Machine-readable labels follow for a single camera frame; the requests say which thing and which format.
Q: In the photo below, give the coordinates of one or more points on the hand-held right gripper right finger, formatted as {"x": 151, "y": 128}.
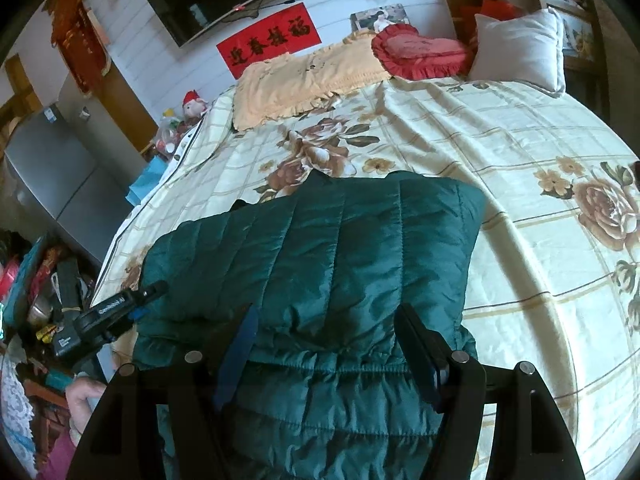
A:
{"x": 422, "y": 360}

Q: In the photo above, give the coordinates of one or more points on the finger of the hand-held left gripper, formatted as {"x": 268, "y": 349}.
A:
{"x": 152, "y": 290}
{"x": 139, "y": 314}

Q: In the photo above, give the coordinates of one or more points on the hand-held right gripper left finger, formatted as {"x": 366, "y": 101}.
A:
{"x": 236, "y": 357}

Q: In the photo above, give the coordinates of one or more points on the green quilted jacket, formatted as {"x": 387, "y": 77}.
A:
{"x": 325, "y": 270}

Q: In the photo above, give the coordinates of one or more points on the person's left hand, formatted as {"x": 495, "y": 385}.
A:
{"x": 85, "y": 402}

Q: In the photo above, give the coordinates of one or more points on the blue bag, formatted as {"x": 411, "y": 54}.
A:
{"x": 147, "y": 182}

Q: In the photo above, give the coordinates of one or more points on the white lace cloth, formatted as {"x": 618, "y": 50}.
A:
{"x": 15, "y": 415}

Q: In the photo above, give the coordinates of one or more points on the grey refrigerator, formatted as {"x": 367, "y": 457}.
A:
{"x": 55, "y": 180}

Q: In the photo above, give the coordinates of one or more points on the clear plastic bag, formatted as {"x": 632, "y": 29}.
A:
{"x": 172, "y": 135}

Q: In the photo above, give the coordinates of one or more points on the wooden door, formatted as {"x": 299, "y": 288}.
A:
{"x": 131, "y": 110}

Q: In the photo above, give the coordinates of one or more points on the plush toy with red hat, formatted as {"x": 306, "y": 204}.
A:
{"x": 194, "y": 106}

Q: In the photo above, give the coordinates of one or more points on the bed with floral sheet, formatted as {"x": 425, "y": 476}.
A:
{"x": 520, "y": 170}

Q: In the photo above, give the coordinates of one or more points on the red hanging decoration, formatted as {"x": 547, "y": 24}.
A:
{"x": 80, "y": 45}

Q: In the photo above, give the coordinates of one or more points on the yellow frilled pillow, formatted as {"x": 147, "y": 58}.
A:
{"x": 305, "y": 77}

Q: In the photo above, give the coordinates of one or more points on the red heart-shaped pillow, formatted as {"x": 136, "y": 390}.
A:
{"x": 420, "y": 52}

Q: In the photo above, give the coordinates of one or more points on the white pillow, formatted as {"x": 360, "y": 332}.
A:
{"x": 517, "y": 52}

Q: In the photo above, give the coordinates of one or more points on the framed photo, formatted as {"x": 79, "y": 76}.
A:
{"x": 377, "y": 19}

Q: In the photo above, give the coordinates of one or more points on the red bag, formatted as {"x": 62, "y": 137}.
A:
{"x": 487, "y": 10}

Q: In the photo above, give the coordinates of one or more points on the wooden chair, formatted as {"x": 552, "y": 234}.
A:
{"x": 580, "y": 20}

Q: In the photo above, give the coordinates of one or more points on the red wall banner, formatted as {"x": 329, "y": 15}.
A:
{"x": 270, "y": 40}

